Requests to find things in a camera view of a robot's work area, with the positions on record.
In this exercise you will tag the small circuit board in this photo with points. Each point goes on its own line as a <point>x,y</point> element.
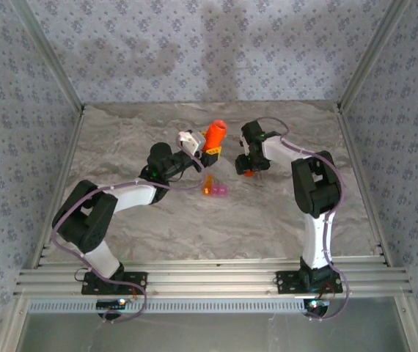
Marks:
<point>317,304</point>
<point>111,303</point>

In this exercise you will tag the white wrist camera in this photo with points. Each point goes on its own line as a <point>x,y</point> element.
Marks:
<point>190,141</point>
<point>243,143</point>

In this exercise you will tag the orange pill bottle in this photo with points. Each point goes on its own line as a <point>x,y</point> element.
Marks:
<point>214,135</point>

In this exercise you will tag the small left circuit board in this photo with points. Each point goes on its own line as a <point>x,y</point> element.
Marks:
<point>111,303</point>

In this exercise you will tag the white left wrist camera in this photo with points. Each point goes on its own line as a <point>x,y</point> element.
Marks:
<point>190,141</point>

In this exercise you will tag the small right circuit board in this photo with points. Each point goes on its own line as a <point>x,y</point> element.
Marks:
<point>317,304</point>

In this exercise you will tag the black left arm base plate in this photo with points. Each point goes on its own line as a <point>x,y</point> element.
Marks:
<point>139,278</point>

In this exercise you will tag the pink translucent pill box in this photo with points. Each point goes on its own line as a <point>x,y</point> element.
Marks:
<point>220,191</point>

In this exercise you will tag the aluminium rail beam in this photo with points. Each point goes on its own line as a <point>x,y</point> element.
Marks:
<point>209,278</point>

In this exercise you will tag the aluminium corner post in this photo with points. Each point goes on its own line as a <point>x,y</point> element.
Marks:
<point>371,55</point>
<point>51,55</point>

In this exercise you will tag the aluminium side rail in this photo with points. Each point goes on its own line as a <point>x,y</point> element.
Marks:
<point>352,146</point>
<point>70,146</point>

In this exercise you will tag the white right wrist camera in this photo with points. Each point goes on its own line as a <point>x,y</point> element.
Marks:
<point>243,143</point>

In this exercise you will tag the aluminium frame leg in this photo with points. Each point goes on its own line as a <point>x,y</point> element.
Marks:
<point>413,326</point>
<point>11,330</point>

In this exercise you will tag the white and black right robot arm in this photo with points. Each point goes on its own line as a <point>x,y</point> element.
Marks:
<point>315,249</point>

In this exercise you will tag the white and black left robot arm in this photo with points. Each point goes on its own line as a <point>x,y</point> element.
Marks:
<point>100,256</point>

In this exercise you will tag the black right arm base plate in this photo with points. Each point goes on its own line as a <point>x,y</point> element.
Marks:
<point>286,282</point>

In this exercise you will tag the orange bottle cap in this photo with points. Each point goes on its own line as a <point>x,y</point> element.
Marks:
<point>248,173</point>

